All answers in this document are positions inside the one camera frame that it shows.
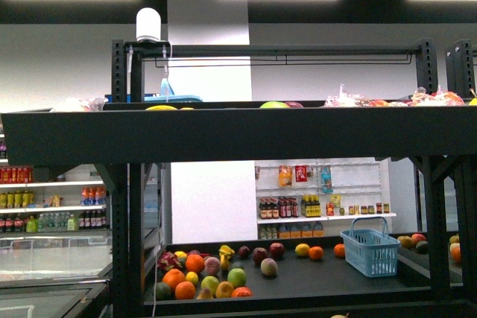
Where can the green apple on top shelf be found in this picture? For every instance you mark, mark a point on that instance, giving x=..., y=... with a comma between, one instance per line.
x=274, y=105

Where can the green apple on shelf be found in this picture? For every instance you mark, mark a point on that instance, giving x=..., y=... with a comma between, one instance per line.
x=237, y=277
x=274, y=105

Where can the blue tray on top shelf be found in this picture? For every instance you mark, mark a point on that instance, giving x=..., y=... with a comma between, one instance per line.
x=170, y=97

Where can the white product display shelf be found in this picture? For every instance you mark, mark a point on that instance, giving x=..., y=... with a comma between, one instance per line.
x=315, y=198

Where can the dark red apple far shelf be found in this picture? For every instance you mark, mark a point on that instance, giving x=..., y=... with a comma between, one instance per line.
x=277, y=250

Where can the yellow lemon far shelf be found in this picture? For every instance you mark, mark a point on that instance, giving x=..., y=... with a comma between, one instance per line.
x=302, y=250

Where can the orange on far shelf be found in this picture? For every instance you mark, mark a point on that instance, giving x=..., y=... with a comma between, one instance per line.
x=195, y=263

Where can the green apple on far shelf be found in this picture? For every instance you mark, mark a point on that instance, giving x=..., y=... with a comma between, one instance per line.
x=237, y=277

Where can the blue basket on far shelf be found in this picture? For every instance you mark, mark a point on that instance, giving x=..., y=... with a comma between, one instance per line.
x=374, y=253

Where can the beverage shelf at left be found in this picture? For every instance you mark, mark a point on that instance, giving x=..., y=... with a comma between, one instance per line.
x=73, y=201

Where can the black metal shelf rack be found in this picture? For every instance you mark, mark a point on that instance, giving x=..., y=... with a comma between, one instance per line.
x=122, y=140

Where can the pink dragon fruit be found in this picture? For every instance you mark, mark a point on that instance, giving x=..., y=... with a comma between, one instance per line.
x=168, y=261

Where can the glass freezer chest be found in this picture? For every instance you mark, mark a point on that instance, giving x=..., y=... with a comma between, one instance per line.
x=55, y=275

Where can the white dome camera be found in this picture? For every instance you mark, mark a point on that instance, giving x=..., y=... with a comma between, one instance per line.
x=148, y=25

